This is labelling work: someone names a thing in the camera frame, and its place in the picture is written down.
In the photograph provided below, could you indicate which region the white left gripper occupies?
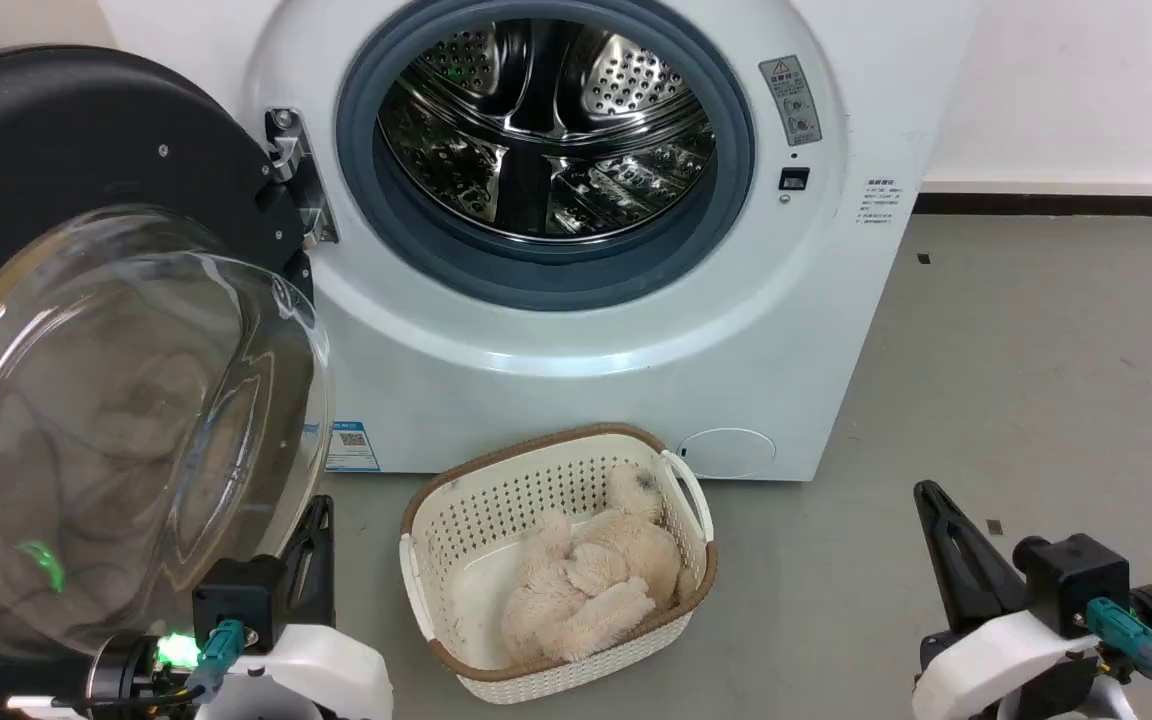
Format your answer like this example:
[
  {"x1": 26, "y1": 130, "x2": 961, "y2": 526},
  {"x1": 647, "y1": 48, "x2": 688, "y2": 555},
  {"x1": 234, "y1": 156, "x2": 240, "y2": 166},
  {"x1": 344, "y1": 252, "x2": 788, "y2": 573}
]
[{"x1": 194, "y1": 494, "x2": 395, "y2": 720}]

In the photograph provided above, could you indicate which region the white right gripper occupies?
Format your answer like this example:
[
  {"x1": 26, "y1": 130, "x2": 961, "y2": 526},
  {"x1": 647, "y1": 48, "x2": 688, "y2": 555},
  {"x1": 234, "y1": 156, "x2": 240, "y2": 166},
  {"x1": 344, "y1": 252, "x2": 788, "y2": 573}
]
[{"x1": 911, "y1": 479, "x2": 1105, "y2": 720}]

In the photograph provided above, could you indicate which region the black washer door with glass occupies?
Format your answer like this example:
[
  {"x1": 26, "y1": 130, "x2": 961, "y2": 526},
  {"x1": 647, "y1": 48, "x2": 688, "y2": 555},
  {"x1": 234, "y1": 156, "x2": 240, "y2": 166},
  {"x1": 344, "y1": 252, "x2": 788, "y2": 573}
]
[{"x1": 0, "y1": 45, "x2": 335, "y2": 666}]

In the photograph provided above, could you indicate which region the white front-load washing machine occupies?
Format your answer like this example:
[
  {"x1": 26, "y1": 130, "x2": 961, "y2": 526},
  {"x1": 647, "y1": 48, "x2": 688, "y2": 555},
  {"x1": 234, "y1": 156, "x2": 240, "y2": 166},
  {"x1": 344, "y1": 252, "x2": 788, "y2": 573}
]
[{"x1": 96, "y1": 0, "x2": 983, "y2": 483}]

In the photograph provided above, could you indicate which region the metal door hinge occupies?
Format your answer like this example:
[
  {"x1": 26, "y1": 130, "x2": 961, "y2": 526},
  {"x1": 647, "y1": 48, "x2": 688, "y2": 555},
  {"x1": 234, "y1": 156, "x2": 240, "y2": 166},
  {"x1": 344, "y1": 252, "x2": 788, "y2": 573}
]
[{"x1": 264, "y1": 107, "x2": 340, "y2": 247}]

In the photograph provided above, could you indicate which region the blue white energy label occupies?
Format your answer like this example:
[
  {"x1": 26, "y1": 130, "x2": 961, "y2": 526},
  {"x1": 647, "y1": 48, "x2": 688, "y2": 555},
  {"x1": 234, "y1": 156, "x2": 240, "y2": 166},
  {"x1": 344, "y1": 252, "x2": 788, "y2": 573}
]
[{"x1": 323, "y1": 421, "x2": 381, "y2": 473}]

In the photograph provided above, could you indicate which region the cream laundry basket brown rim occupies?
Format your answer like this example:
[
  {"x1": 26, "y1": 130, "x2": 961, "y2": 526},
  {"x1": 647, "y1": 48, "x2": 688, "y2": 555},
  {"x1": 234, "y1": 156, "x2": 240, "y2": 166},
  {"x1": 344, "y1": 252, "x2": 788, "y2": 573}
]
[{"x1": 398, "y1": 422, "x2": 719, "y2": 706}]

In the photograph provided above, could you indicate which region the round white filter cover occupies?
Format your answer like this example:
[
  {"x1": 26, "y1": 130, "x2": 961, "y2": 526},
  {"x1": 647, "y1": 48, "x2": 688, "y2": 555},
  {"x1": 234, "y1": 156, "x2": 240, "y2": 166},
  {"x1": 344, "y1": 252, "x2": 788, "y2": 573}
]
[{"x1": 678, "y1": 428, "x2": 777, "y2": 480}]

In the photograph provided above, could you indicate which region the beige plush toy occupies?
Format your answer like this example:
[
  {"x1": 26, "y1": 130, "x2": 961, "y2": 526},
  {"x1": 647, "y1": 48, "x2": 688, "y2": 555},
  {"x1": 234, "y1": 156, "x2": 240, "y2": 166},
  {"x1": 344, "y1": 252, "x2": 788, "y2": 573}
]
[{"x1": 499, "y1": 462, "x2": 699, "y2": 667}]

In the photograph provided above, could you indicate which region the small printed text label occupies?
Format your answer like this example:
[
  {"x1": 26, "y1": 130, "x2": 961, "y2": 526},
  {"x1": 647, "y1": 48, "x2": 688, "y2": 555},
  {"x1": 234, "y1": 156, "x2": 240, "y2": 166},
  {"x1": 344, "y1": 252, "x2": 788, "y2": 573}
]
[{"x1": 854, "y1": 178, "x2": 906, "y2": 226}]

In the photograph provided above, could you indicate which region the grey warning sticker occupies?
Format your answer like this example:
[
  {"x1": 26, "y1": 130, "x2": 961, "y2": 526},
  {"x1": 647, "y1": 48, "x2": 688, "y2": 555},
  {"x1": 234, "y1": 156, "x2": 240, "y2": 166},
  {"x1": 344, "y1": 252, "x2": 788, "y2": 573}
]
[{"x1": 758, "y1": 55, "x2": 824, "y2": 148}]

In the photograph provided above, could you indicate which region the stainless steel washer drum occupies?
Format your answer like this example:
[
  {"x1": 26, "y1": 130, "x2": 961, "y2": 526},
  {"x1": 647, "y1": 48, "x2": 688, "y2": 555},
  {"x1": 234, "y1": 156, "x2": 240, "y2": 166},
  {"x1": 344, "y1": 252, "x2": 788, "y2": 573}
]
[{"x1": 377, "y1": 17, "x2": 718, "y2": 243}]

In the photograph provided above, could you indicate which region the teal connector right cable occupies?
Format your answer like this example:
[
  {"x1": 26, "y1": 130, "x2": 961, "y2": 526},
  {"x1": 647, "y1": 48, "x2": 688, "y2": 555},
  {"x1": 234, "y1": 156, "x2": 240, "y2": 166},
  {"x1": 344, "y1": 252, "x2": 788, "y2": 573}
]
[{"x1": 1084, "y1": 596, "x2": 1152, "y2": 720}]

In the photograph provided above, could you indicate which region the black wall baseboard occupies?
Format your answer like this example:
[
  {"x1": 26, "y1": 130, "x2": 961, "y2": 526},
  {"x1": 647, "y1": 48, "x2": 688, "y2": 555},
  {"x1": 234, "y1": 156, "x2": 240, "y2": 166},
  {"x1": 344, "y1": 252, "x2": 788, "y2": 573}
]
[{"x1": 912, "y1": 192, "x2": 1152, "y2": 219}]

